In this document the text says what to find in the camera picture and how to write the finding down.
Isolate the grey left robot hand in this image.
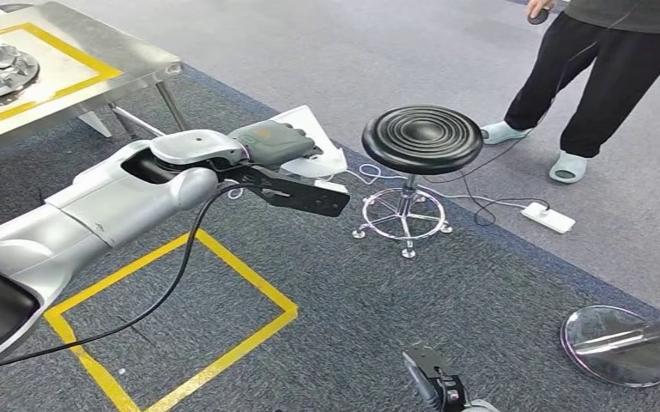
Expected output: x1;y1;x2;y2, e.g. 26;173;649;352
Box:
227;119;324;172

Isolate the person's hand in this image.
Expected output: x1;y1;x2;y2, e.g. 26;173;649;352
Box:
525;0;560;18

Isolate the white plastic part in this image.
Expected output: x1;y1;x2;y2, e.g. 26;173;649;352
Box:
269;105;348;179

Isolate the yellow workbench tape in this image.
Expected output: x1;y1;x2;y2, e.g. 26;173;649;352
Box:
0;22;123;136

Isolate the stainless steel workbench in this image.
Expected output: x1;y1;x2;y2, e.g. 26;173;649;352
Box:
0;0;192;185

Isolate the person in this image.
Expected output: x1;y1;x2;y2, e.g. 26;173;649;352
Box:
480;0;660;185

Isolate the black round stool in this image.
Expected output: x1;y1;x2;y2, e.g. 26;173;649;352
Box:
352;105;485;260

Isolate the yellow floor tape square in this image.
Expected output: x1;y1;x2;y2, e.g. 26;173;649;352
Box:
43;228;300;412

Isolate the white power strip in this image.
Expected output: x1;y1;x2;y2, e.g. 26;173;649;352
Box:
519;202;577;235

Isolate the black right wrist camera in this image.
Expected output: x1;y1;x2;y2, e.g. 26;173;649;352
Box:
402;343;470;412

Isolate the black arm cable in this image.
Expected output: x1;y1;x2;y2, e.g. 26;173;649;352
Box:
0;181;257;371

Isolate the chrome stanchion post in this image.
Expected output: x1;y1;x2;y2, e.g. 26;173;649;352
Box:
560;305;660;390

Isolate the black floor cable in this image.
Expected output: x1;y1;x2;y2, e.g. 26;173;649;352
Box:
423;0;644;227

